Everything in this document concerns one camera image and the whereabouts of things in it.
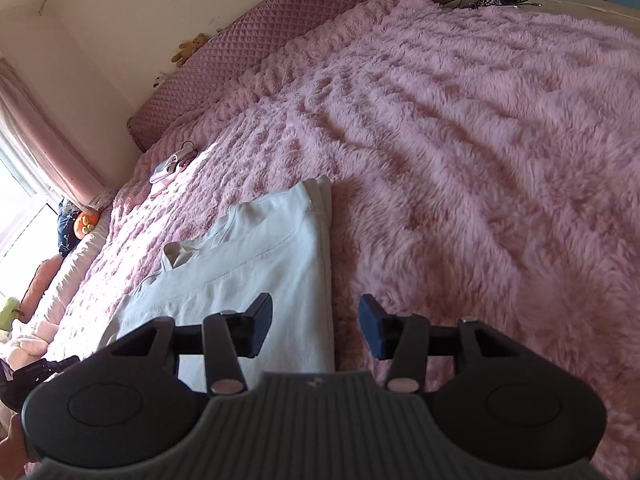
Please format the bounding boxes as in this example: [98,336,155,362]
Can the pink quilted headboard cushion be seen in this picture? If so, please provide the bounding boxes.
[126,0,385,154]

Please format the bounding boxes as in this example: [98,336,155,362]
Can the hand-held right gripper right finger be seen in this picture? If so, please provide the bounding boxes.
[358,294,521,393]

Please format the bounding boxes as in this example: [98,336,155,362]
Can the cream bolster pillow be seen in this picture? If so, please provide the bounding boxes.
[20,217,113,341]

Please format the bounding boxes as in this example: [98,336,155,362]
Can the dark blue patterned pillow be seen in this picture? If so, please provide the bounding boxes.
[56,198,85,259]

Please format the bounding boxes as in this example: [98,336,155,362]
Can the wooden bed frame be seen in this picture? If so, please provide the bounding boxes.
[530,0,640,36]

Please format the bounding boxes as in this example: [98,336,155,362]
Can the orange plush toy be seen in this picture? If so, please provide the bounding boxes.
[73,210,99,237]

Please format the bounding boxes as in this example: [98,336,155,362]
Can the brown teddy bear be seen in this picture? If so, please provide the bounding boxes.
[171,33,209,67]

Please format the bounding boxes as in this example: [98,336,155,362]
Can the white printed sweatshirt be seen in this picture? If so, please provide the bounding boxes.
[97,175,337,395]

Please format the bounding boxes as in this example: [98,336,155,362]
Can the pink curtain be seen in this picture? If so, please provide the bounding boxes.
[0,57,108,208]

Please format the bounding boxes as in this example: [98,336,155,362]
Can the pink fluffy blanket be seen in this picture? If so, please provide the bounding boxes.
[47,0,640,480]

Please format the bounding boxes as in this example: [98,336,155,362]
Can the green plush toy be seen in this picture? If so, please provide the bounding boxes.
[0,296,22,332]

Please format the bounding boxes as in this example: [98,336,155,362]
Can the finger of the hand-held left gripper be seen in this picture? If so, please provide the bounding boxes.
[0,355,82,411]

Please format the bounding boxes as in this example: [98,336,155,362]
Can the person's left hand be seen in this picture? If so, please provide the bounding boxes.
[0,416,32,478]

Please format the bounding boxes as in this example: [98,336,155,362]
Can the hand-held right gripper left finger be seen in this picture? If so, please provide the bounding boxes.
[107,292,274,395]

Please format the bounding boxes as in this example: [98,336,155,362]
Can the folded pink clothes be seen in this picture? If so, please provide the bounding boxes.
[149,141,197,197]

